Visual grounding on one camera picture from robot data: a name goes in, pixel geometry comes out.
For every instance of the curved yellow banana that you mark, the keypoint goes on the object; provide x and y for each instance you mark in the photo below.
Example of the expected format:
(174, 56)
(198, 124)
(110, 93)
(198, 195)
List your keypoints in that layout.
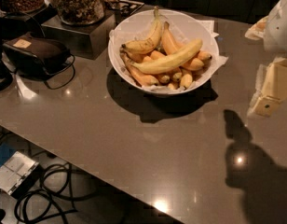
(150, 42)

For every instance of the small banana front right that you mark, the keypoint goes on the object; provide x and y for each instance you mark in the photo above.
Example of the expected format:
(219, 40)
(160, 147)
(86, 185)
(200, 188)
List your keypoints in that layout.
(186, 79)

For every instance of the orange banana upright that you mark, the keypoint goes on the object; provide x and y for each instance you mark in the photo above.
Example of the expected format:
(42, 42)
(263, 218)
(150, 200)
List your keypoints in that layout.
(170, 46)

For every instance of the black monitor stand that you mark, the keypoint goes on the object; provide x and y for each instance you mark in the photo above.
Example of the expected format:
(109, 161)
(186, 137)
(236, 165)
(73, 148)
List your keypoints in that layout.
(0, 75)

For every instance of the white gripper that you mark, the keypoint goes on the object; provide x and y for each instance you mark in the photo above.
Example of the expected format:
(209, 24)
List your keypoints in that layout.
(280, 28)

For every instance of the glass jar of granola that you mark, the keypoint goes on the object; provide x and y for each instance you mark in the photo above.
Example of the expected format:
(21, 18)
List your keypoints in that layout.
(79, 12)

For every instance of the white bowl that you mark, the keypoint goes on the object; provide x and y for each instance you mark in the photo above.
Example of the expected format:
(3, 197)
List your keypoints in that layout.
(135, 24)

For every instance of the small orange banana left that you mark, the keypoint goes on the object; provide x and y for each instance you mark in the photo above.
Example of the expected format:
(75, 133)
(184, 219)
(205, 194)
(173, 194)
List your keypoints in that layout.
(141, 78)

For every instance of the black pouch with label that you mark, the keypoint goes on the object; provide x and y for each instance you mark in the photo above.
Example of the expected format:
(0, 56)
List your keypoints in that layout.
(38, 58)

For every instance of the long yellow banana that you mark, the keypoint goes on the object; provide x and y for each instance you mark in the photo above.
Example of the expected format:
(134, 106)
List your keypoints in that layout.
(172, 61)

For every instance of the dark square pedestal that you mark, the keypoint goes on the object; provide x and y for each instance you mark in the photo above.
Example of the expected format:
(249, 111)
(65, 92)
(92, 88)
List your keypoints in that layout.
(83, 41)

